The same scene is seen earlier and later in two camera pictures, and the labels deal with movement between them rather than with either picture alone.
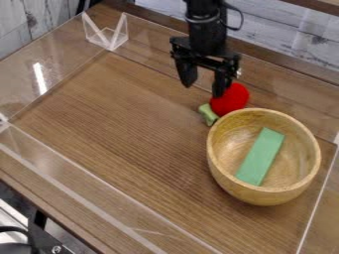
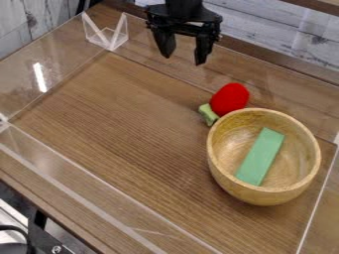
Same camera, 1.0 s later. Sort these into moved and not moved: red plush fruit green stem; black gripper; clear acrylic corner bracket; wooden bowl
Moved: black gripper
Not moved: clear acrylic corner bracket; wooden bowl; red plush fruit green stem
